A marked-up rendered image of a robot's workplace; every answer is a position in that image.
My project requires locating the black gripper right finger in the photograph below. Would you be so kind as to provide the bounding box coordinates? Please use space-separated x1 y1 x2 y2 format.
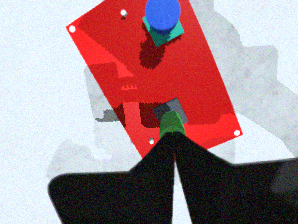
173 131 298 224

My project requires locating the red circuit board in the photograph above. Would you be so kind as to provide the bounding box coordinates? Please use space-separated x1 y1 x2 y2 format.
66 0 243 159

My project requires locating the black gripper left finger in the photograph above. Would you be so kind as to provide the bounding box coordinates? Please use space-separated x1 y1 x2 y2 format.
47 132 175 224

